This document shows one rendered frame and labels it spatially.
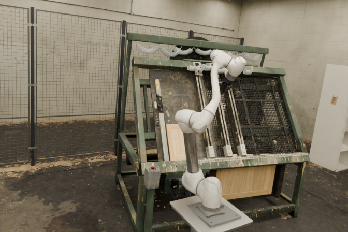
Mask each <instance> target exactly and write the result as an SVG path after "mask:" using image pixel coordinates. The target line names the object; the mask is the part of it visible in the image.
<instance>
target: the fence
mask: <svg viewBox="0 0 348 232"><path fill-rule="evenodd" d="M156 80H158V82H159V84H156ZM154 84H155V93H156V95H157V94H159V96H161V88H160V80H159V79H155V80H154ZM157 85H159V90H157ZM156 102H157V105H158V100H157V97H156ZM157 111H158V118H159V122H160V125H159V129H160V135H161V144H162V153H163V161H169V156H168V148H167V139H166V131H165V122H164V114H163V113H159V109H158V108H157Z"/></svg>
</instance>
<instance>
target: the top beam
mask: <svg viewBox="0 0 348 232"><path fill-rule="evenodd" d="M185 64H186V65H187V66H189V65H191V66H194V64H193V62H191V61H183V60H170V59H157V58H150V57H137V56H134V57H133V59H132V68H133V66H138V68H143V69H159V70H174V71H190V70H187V66H186V65H185ZM204 65H206V66H210V64H209V63H205V64H204ZM253 69H254V70H253ZM244 70H251V71H252V73H251V74H250V75H246V76H262V77H278V76H285V75H286V73H285V70H284V68H271V67H254V66H245V67H244ZM191 72H194V71H191ZM202 72H203V73H211V70H210V71H205V70H203V71H202ZM240 75H245V74H244V73H243V71H242V73H241V74H240Z"/></svg>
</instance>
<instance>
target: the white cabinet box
mask: <svg viewBox="0 0 348 232"><path fill-rule="evenodd" d="M309 159H310V162H312V163H315V164H317V165H320V166H322V167H324V168H327V169H329V170H332V171H335V172H337V171H342V170H345V169H348V66H345V65H334V64H327V66H326V72H325V77H324V82H323V87H322V93H321V98H320V103H319V107H318V112H317V117H316V122H315V128H314V133H313V138H312V143H311V149H310V154H309Z"/></svg>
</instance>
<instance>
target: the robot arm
mask: <svg viewBox="0 0 348 232"><path fill-rule="evenodd" d="M210 58H211V59H212V60H213V61H212V64H213V66H212V68H211V84H212V100H211V102H209V104H208V105H207V106H206V107H205V108H204V109H203V110H202V112H196V111H193V110H188V109H183V110H180V111H178V112H177V113H176V116H175V120H176V122H177V123H178V124H179V127H180V129H181V131H182V132H183V138H184V146H185V155H186V164H187V170H186V171H185V173H184V175H183V176H182V184H183V186H184V187H185V188H186V189H187V190H188V191H190V192H191V193H193V194H195V195H197V196H199V198H200V199H201V200H202V201H201V204H200V205H196V208H198V209H199V210H200V211H201V212H202V213H203V214H204V215H205V216H206V217H207V218H209V217H211V216H216V215H220V214H225V211H223V210H222V209H221V208H223V207H224V204H221V199H222V186H221V183H220V181H219V179H218V178H216V177H207V178H205V177H204V175H203V173H202V170H201V169H200V168H199V164H198V155H197V144H196V134H201V133H203V132H204V131H205V130H206V129H207V128H208V126H209V125H210V123H211V122H212V120H213V118H214V115H215V113H216V110H217V108H218V105H219V103H220V97H221V95H222V94H223V93H226V92H227V91H228V90H229V89H230V88H232V85H231V84H232V82H233V81H235V79H236V78H237V77H238V76H239V75H240V74H241V73H242V71H243V70H244V67H245V65H246V60H245V59H244V58H243V57H237V58H236V59H234V58H232V57H231V56H230V55H228V54H227V53H225V52H223V51H221V50H213V51H212V53H211V54H210ZM224 67H225V68H226V69H227V70H228V72H227V74H226V77H225V78H224V80H223V81H222V82H220V81H218V70H219V69H222V68H224ZM221 84H222V86H221ZM220 86H221V87H220Z"/></svg>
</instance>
